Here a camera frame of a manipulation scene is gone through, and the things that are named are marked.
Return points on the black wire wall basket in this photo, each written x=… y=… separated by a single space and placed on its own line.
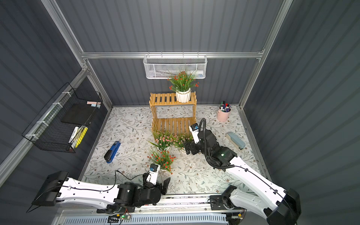
x=65 y=124

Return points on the black notebook in basket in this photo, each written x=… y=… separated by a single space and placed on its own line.
x=79 y=114

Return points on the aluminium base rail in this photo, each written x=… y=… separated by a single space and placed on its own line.
x=197 y=209

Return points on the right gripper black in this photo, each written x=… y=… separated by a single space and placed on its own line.
x=194 y=145

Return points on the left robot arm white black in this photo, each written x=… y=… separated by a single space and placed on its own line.
x=59 y=188

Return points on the red flower pot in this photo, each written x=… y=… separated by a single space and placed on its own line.
x=164 y=159
x=182 y=83

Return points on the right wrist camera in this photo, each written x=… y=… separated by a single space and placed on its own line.
x=194 y=129

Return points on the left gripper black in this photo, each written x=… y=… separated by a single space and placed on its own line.
x=159 y=190

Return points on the wooden two-tier plant rack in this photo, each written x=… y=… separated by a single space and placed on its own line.
x=172 y=124

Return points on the floral table mat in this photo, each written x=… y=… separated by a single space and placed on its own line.
x=131 y=126

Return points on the white marker in black basket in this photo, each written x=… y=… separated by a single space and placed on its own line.
x=74 y=133

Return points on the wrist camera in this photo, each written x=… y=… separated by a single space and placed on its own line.
x=153 y=173
x=194 y=129

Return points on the pink blue sticky notes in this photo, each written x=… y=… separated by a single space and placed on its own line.
x=94 y=104

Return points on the pink pen holder cup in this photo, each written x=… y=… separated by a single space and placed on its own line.
x=222 y=116

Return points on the pink flower pot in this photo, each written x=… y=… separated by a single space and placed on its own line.
x=178 y=141
x=162 y=141

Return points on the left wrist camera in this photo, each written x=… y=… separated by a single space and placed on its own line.
x=153 y=173

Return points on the pens in pink cup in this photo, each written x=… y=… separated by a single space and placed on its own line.
x=225 y=107

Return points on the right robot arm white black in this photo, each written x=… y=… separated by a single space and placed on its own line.
x=247 y=180

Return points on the yellow item in black basket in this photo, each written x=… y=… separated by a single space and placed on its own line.
x=79 y=136

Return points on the white wire mesh basket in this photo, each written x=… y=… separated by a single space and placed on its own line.
x=164 y=68

